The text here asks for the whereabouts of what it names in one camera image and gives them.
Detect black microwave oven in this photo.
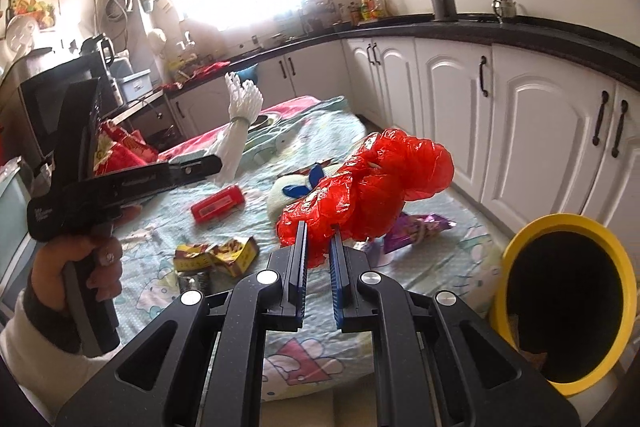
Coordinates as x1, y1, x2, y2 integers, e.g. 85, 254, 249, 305
17, 57, 121, 162

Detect coiled shower hose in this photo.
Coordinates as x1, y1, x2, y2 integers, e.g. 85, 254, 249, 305
102, 0, 133, 25

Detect person's left hand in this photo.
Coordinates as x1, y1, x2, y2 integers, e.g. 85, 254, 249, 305
29, 232, 124, 309

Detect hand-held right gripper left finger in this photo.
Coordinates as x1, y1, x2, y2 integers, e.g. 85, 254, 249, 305
55, 221, 308, 427

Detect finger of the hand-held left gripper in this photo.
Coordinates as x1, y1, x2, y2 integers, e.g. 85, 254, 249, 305
97, 155, 223, 208

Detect black pot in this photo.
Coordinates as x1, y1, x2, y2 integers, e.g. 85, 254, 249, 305
431, 0, 458, 22

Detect red packet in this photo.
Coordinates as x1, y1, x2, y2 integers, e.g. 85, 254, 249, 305
190, 186, 246, 224

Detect white kitchen cabinets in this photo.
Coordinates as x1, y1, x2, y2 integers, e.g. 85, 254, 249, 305
162, 34, 640, 258

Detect group of seasoning bottles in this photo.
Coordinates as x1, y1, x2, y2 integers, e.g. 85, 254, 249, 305
348, 0, 388, 25

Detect purple snack wrapper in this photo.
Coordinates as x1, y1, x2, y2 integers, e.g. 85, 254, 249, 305
382, 212, 458, 255

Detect red snack bags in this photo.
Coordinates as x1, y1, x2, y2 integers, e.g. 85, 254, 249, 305
95, 119, 161, 178

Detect grey plastic storage box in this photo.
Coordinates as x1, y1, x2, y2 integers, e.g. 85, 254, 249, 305
116, 69, 153, 102

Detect fruit wall poster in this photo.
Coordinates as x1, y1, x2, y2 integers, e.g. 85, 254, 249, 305
0, 0, 60, 30

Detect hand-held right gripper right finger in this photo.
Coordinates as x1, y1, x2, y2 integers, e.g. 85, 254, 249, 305
327, 229, 581, 427

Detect steel teapot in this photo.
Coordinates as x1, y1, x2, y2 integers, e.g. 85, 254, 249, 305
492, 0, 518, 24

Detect person's left forearm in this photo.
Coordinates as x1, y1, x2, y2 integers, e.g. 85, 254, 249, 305
0, 277, 121, 380

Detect crumpled yellow red wrapper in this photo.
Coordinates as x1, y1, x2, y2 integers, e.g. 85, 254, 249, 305
173, 237, 259, 278

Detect white mannequin hand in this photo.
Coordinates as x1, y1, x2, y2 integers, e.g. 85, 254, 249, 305
207, 72, 264, 188

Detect printed blanket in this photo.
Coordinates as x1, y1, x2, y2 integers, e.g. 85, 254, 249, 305
117, 96, 506, 403

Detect yellow trash bin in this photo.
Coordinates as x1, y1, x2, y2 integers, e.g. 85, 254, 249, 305
489, 213, 638, 398

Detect green mesh sponge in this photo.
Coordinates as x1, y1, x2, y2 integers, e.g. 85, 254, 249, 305
267, 169, 316, 229

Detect red plastic bag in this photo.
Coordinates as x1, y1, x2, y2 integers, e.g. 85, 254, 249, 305
276, 127, 455, 269

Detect silver foil wrapper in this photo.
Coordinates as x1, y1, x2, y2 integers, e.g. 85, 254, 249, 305
177, 271, 210, 295

